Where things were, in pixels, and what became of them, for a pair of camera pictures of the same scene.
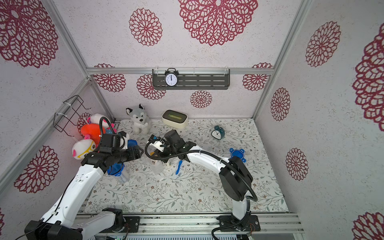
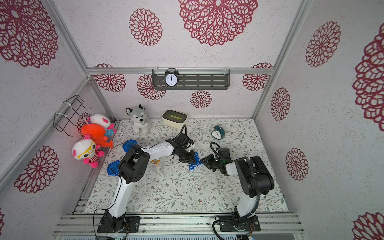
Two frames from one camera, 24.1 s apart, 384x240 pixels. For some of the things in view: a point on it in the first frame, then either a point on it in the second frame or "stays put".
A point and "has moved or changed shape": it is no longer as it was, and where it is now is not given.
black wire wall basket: (60, 121) stays put
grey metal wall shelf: (194, 79) stays put
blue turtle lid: (238, 152) has moved or changed shape
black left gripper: (134, 153) to (191, 159)
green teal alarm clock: (218, 133) stays put
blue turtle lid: (132, 142) stays put
